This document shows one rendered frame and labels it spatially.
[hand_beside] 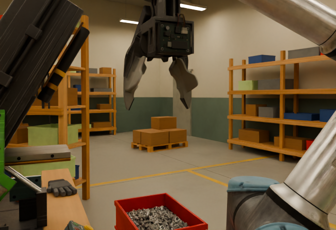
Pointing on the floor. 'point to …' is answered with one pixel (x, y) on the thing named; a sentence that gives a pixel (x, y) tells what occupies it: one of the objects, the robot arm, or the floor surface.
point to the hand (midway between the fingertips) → (157, 105)
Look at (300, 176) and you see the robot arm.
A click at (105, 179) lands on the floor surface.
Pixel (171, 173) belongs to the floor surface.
